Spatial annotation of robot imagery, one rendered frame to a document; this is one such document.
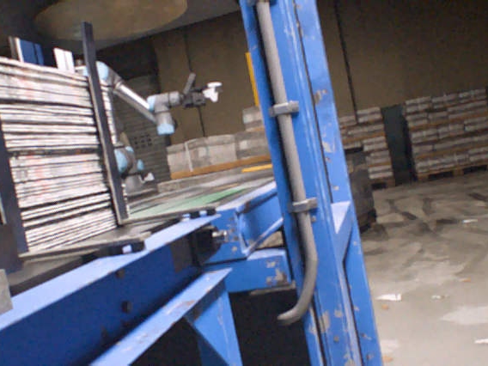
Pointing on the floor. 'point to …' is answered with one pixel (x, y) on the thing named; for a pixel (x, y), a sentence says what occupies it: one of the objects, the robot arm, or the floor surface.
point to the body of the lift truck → (361, 187)
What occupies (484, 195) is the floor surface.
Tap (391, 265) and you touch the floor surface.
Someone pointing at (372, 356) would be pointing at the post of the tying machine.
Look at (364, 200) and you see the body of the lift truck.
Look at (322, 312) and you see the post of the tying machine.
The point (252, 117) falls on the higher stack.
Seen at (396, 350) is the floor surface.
